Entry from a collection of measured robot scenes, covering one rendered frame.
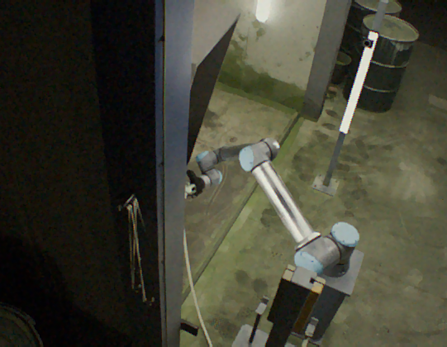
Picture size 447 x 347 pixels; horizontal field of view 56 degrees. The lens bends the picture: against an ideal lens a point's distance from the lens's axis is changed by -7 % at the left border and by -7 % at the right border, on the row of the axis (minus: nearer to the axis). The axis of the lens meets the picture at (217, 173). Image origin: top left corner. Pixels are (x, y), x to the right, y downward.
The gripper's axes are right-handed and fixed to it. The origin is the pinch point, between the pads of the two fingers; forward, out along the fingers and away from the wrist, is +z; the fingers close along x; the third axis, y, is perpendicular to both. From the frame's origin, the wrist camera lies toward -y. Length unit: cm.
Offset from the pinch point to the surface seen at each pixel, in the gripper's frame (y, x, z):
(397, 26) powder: -90, -34, -288
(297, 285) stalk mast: -27, -128, 86
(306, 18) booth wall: -97, 14, -183
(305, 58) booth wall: -62, 23, -195
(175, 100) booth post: -72, -92, 89
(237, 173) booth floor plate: 26, 37, -107
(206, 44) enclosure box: -83, -42, 17
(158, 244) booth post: -23, -75, 85
